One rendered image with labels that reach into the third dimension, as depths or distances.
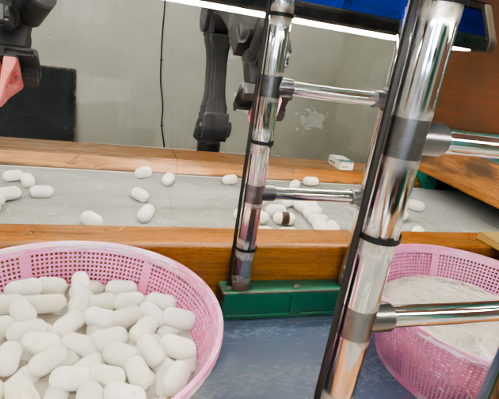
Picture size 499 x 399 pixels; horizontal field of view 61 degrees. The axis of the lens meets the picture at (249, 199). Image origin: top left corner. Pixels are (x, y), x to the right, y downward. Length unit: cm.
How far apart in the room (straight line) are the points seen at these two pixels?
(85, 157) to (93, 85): 187
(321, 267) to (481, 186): 42
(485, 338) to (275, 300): 24
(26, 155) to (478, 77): 91
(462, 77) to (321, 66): 201
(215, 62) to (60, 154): 47
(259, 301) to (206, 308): 14
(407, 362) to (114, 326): 30
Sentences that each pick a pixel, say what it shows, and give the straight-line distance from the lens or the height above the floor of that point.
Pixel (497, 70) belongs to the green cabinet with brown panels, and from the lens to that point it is 102.
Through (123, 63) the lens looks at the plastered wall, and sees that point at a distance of 271.
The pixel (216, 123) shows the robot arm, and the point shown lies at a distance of 112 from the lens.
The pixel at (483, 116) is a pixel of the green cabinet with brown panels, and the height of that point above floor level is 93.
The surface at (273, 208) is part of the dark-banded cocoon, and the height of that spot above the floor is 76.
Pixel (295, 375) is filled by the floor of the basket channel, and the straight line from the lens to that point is 50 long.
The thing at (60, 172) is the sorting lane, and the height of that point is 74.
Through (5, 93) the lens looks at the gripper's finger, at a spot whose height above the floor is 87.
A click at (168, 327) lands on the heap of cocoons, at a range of 44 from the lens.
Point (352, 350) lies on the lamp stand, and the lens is 30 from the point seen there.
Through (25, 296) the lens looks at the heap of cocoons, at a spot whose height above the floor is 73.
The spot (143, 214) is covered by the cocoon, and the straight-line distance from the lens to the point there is 62.
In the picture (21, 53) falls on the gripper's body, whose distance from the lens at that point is 86.
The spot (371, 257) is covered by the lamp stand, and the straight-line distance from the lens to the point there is 26.
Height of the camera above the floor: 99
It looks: 19 degrees down
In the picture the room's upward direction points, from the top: 9 degrees clockwise
